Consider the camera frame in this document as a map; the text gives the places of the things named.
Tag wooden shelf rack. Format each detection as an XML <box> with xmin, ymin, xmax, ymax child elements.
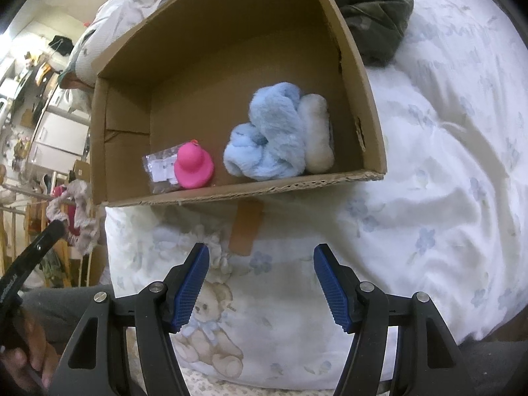
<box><xmin>1</xmin><ymin>180</ymin><xmax>99</xmax><ymax>292</ymax></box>

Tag camouflage dark green jacket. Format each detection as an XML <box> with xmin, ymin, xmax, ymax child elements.
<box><xmin>335</xmin><ymin>0</ymin><xmax>414</xmax><ymax>65</ymax></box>

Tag brown cardboard box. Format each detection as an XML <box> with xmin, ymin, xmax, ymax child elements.
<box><xmin>90</xmin><ymin>0</ymin><xmax>387</xmax><ymax>207</ymax></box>

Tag person's left hand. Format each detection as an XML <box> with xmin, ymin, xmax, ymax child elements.
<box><xmin>1</xmin><ymin>309</ymin><xmax>60</xmax><ymax>394</ymax></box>

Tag white kitchen cabinets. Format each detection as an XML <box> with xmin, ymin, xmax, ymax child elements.
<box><xmin>26</xmin><ymin>86</ymin><xmax>90</xmax><ymax>174</ymax></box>

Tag tan cardboard tube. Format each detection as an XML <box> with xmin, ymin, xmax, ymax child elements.
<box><xmin>229</xmin><ymin>198</ymin><xmax>264</xmax><ymax>256</ymax></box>

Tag clear plastic packet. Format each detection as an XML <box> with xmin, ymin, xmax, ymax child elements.
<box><xmin>142</xmin><ymin>145</ymin><xmax>182</xmax><ymax>194</ymax></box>

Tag black hanging bag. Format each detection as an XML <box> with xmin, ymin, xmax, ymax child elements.
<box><xmin>48</xmin><ymin>35</ymin><xmax>74</xmax><ymax>56</ymax></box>

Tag beige frilly fabric scrunchie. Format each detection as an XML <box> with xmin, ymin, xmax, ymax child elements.
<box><xmin>46</xmin><ymin>180</ymin><xmax>100</xmax><ymax>256</ymax></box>

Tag white floral bed duvet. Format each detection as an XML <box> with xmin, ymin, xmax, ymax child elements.
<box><xmin>106</xmin><ymin>0</ymin><xmax>527</xmax><ymax>395</ymax></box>

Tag pink rubber duck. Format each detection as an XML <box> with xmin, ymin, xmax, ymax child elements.
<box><xmin>174</xmin><ymin>140</ymin><xmax>215</xmax><ymax>189</ymax></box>

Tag crumpled checkered beige quilt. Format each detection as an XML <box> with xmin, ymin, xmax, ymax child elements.
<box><xmin>58</xmin><ymin>0</ymin><xmax>169</xmax><ymax>89</ymax></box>

